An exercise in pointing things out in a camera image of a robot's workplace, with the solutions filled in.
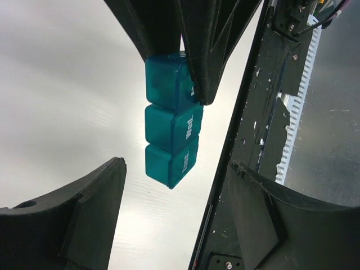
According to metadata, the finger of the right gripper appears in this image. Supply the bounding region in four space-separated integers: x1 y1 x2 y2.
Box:
105 0 181 58
176 0 261 105

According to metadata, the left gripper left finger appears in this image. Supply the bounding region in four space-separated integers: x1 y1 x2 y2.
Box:
1 157 127 269

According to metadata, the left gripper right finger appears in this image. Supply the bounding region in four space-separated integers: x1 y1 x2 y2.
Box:
226 161 359 269

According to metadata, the teal pill organizer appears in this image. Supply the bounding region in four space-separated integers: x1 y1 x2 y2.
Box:
145 51 204 189

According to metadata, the white slotted cable duct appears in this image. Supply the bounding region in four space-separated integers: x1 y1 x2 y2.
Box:
276 27 322 186

